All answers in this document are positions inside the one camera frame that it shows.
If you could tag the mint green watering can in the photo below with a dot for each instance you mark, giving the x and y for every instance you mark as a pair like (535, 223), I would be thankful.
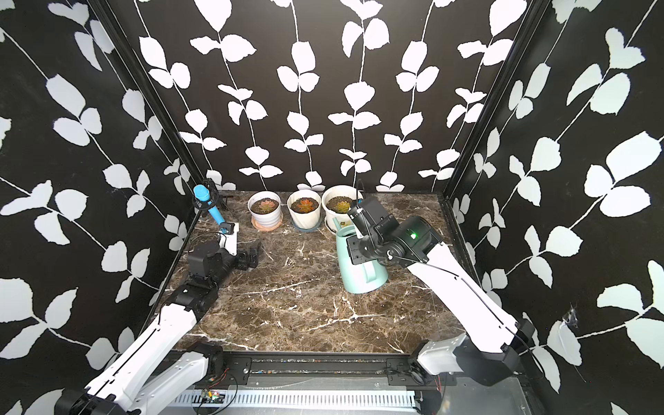
(359, 274)

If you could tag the white perforated strip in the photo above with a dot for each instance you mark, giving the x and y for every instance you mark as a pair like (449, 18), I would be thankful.
(307, 399)

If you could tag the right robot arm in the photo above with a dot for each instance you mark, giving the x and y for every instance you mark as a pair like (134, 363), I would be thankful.
(489, 349)

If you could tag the orange red succulent plant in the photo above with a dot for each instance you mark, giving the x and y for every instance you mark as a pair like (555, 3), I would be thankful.
(304, 205)

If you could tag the right large white plant pot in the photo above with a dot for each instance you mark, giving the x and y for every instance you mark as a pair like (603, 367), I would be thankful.
(338, 192)

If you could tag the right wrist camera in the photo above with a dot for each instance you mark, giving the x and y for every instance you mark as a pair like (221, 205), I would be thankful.
(371, 215)

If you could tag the yellow green succulent plant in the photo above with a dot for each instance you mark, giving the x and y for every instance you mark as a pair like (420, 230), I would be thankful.
(342, 206)

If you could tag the white pot saucer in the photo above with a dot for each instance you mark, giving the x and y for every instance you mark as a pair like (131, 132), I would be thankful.
(333, 224)

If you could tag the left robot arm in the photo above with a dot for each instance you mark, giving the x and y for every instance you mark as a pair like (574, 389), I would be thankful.
(129, 385)

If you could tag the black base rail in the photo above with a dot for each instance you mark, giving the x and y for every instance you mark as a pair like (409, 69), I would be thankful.
(235, 367)

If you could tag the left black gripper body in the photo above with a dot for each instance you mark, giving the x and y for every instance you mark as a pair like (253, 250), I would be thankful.
(230, 263)

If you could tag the middle white plant pot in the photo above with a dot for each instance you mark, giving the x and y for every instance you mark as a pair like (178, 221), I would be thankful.
(305, 220)

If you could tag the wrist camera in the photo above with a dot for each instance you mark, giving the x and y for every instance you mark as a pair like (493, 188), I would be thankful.
(371, 215)
(229, 234)

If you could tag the dark blue pot saucer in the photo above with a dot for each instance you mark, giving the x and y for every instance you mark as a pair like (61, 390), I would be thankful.
(307, 230)

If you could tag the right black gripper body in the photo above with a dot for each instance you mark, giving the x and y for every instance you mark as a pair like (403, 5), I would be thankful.
(360, 251)

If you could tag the pink succulent plant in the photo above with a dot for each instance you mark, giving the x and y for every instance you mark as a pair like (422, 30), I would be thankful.
(264, 206)

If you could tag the small circuit board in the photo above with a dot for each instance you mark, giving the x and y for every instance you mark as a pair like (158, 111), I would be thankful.
(212, 397)

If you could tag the left white plant pot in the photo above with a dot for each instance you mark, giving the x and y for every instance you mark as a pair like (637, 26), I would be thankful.
(265, 218)

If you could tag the peach pot saucer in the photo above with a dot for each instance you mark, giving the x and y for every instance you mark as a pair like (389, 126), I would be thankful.
(267, 228)

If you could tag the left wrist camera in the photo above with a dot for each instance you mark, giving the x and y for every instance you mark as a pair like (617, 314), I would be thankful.
(229, 234)

